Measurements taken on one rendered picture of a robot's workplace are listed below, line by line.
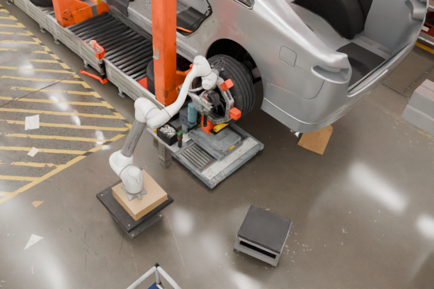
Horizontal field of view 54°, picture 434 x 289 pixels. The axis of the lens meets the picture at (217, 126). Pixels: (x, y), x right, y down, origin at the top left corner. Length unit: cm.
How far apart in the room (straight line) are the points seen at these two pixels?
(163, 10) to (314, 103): 153
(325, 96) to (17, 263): 299
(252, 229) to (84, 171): 189
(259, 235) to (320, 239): 75
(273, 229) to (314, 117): 105
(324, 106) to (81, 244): 248
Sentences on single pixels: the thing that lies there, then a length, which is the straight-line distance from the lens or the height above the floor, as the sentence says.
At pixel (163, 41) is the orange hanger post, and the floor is 132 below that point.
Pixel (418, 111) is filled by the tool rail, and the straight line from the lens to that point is 130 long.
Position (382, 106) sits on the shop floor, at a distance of 587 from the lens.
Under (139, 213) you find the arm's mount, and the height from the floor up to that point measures 37.
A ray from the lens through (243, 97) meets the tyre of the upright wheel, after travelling 392.
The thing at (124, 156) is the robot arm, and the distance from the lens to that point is 375.
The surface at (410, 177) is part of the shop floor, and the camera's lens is 514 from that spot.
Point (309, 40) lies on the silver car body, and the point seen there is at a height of 166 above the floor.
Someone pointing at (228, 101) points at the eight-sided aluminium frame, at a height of 98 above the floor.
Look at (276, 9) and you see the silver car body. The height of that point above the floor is 176.
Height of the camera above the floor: 352
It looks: 45 degrees down
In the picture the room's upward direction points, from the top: 6 degrees clockwise
